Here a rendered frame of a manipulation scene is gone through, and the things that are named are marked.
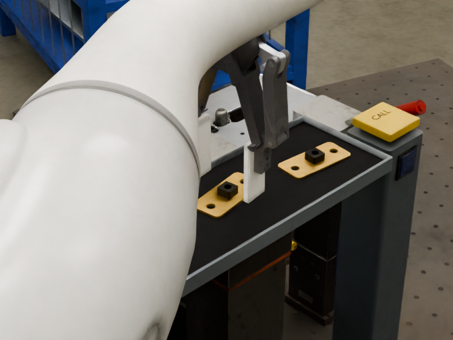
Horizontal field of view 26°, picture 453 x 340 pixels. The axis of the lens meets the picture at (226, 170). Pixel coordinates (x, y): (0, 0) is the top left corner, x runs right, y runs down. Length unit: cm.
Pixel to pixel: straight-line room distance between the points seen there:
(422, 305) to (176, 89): 120
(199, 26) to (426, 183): 141
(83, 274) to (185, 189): 9
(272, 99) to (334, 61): 306
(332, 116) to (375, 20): 298
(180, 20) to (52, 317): 26
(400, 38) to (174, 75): 375
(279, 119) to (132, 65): 48
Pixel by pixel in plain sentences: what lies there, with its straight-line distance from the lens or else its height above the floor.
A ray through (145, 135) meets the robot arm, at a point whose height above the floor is 153.
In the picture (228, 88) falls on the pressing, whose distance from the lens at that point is 162.
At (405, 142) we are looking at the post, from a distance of 122.
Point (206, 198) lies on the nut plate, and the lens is 105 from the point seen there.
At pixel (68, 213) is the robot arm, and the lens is 39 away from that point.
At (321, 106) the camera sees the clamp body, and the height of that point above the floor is 106.
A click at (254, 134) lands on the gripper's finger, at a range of 98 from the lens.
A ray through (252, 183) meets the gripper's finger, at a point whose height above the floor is 120.
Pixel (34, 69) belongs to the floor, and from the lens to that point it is 398.
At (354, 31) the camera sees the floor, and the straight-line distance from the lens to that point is 427.
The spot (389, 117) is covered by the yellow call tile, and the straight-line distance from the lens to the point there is 123.
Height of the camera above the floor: 175
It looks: 32 degrees down
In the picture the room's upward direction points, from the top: straight up
